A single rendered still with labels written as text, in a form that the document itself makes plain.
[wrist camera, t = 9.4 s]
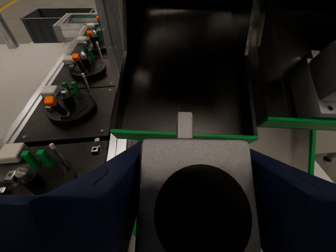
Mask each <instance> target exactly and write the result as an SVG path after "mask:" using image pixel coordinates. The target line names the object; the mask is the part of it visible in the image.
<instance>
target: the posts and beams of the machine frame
mask: <svg viewBox="0 0 336 252"><path fill-rule="evenodd" d="M0 36H1V37H2V39H3V40H4V42H5V44H6V45H7V47H8V48H9V49H12V48H13V49H16V48H18V47H19V46H20V45H19V44H18V42H17V40H16V39H15V37H14V35H13V34H12V32H11V30H10V28H9V27H8V25H7V23H6V22H5V20H4V18H3V16H2V15H1V13H0Z"/></svg>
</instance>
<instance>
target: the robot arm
mask: <svg viewBox="0 0 336 252"><path fill-rule="evenodd" d="M142 142H143V140H141V141H139V142H138V143H136V144H134V145H133V146H131V147H129V148H128V149H126V150H124V151H123V152H121V153H120V154H118V155H116V156H115V157H113V158H111V159H110V160H108V161H106V162H105V163H103V164H101V165H100V166H98V167H96V168H95V169H93V170H91V171H89V172H88V173H86V174H84V175H82V176H80V177H78V178H76V179H74V180H72V181H70V182H68V183H66V184H64V185H62V186H60V187H58V188H56V189H54V190H52V191H50V192H48V193H45V194H41V195H0V252H128V248H129V244H130V241H131V237H132V233H133V229H134V225H135V221H136V217H137V209H138V192H139V176H140V159H141V144H142ZM249 150H250V159H251V167H252V176H253V185H254V193H255V202H256V211H257V220H258V228H259V237H260V246H261V249H262V251H263V252H336V184H335V183H333V182H330V181H327V180H325V179H322V178H320V177H317V176H315V175H312V174H310V173H307V172H305V171H302V170H300V169H298V168H295V167H293V166H290V165H288V164H286V163H283V162H281V161H279V160H276V159H274V158H272V157H269V156H267V155H265V154H262V153H260V152H258V151H255V150H253V149H251V148H250V149H249Z"/></svg>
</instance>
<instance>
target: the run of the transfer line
mask: <svg viewBox="0 0 336 252"><path fill-rule="evenodd" d="M97 16H98V13H97V12H96V13H66V14H65V15H64V16H63V17H62V18H61V19H59V20H58V21H57V22H56V23H55V24H54V25H53V26H52V27H53V29H54V32H55V34H56V37H57V39H58V41H59V42H72V40H73V39H74V38H75V36H76V35H77V33H78V32H79V31H80V29H87V26H86V25H87V23H94V24H95V25H97V26H99V22H98V21H97Z"/></svg>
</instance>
